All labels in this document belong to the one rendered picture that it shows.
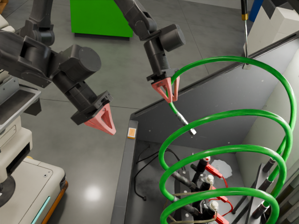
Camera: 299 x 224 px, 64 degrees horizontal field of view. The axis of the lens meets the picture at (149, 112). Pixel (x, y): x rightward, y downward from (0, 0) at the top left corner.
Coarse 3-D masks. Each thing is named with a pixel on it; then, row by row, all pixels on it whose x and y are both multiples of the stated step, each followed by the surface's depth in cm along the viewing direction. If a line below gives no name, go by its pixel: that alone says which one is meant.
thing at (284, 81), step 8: (216, 56) 63; (224, 56) 62; (232, 56) 61; (240, 56) 61; (192, 64) 67; (200, 64) 66; (256, 64) 59; (264, 64) 59; (176, 72) 71; (272, 72) 59; (280, 80) 59; (288, 88) 59; (288, 96) 61; (296, 104) 61; (176, 112) 79; (296, 112) 62; (280, 144) 69; (280, 152) 70; (272, 160) 72
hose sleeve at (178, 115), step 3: (174, 114) 80; (177, 114) 79; (180, 114) 79; (177, 117) 79; (180, 117) 79; (183, 117) 79; (180, 120) 79; (183, 120) 79; (183, 123) 79; (186, 123) 79; (192, 129) 80
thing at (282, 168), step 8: (240, 144) 47; (248, 144) 47; (200, 152) 49; (208, 152) 48; (216, 152) 48; (224, 152) 47; (264, 152) 47; (272, 152) 47; (184, 160) 50; (192, 160) 49; (280, 160) 48; (168, 168) 53; (176, 168) 51; (280, 168) 50; (168, 176) 54; (280, 176) 52; (160, 184) 56; (280, 184) 53; (168, 192) 59; (272, 192) 56; (176, 200) 60; (264, 200) 59; (184, 208) 61; (192, 208) 63; (256, 208) 62; (264, 208) 59; (256, 216) 62
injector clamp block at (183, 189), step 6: (180, 174) 85; (186, 174) 85; (204, 174) 86; (198, 180) 84; (174, 186) 89; (180, 186) 81; (186, 186) 81; (198, 186) 82; (180, 192) 79; (180, 198) 77; (192, 204) 84; (180, 210) 75; (198, 210) 77; (174, 216) 82; (180, 216) 74; (186, 216) 73; (192, 216) 73
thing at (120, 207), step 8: (128, 128) 102; (136, 128) 103; (136, 136) 100; (128, 144) 95; (128, 152) 92; (128, 160) 89; (128, 168) 87; (120, 176) 84; (128, 176) 84; (120, 184) 81; (128, 184) 82; (120, 192) 79; (128, 192) 80; (120, 200) 77; (120, 208) 75; (112, 216) 72; (120, 216) 73
